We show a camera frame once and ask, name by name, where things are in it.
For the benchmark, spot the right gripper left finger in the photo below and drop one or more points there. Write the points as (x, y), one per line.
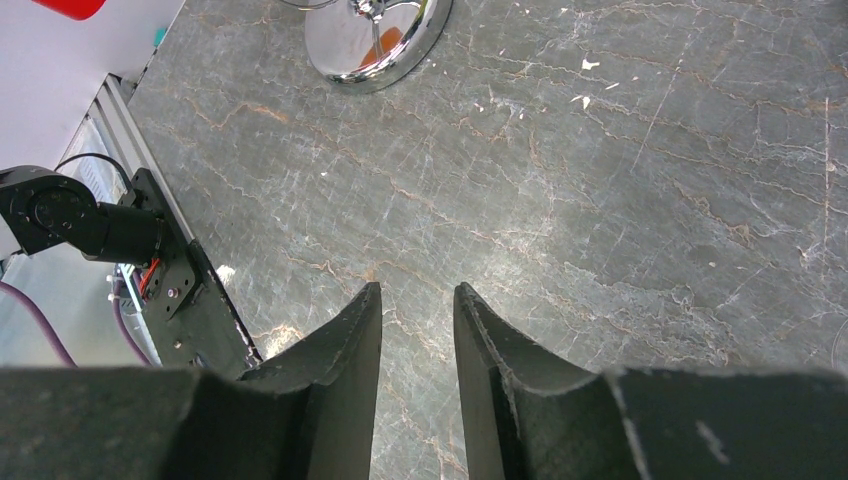
(307, 413)

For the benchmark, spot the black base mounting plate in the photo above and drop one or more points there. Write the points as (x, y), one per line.
(188, 314)

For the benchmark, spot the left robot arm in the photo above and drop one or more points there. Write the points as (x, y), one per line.
(43, 209)

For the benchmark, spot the aluminium cable duct rail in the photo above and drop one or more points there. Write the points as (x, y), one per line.
(107, 146)

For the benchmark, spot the chrome wine glass rack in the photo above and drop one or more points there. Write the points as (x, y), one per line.
(363, 46)

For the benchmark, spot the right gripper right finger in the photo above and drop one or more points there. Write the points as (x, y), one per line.
(529, 414)

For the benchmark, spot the red plastic wine glass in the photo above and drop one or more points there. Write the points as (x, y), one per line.
(78, 10)

